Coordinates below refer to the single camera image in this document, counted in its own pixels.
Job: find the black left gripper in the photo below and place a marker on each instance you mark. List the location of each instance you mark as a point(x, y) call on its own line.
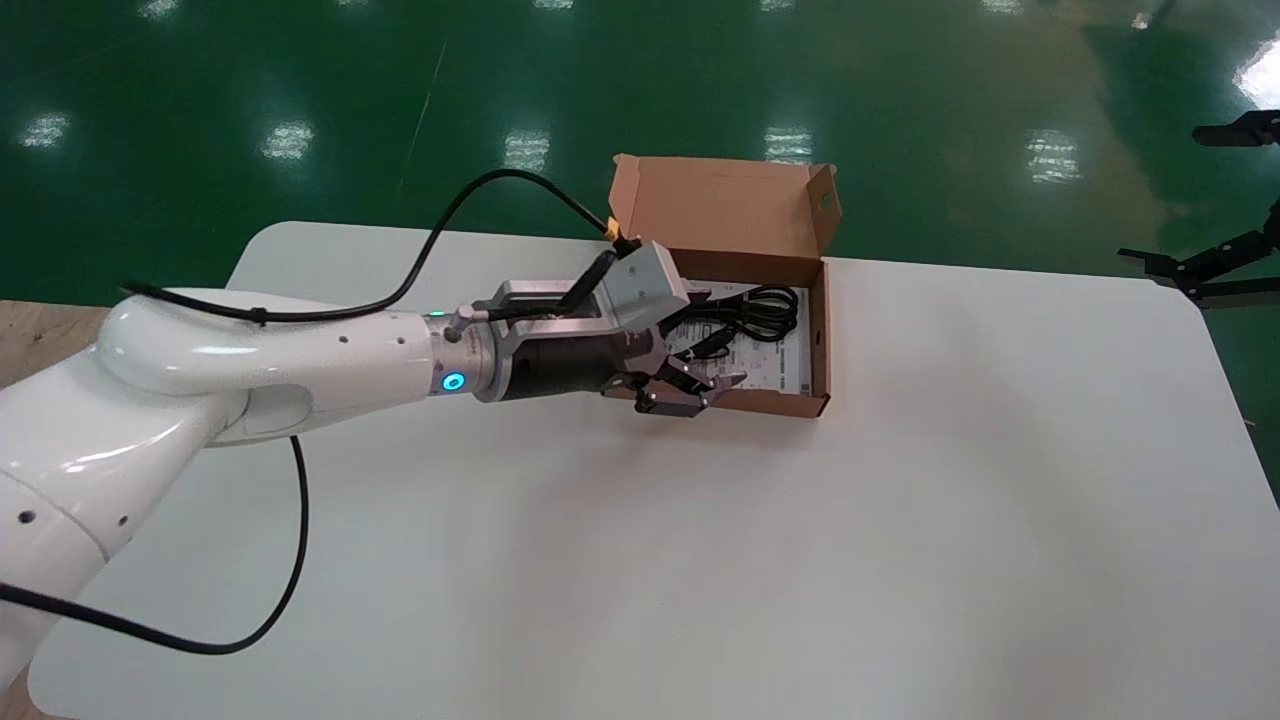
point(560, 368)

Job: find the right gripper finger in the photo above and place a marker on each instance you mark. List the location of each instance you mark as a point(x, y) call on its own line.
point(1225, 265)
point(1245, 132)

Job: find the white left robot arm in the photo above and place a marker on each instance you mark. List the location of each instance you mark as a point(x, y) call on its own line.
point(250, 360)

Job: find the open brown cardboard box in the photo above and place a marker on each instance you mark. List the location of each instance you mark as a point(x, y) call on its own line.
point(730, 210)

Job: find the printed paper sheet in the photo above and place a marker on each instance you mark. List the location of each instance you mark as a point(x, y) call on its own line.
point(775, 360)

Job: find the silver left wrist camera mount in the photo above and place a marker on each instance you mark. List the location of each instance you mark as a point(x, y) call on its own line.
point(645, 285)

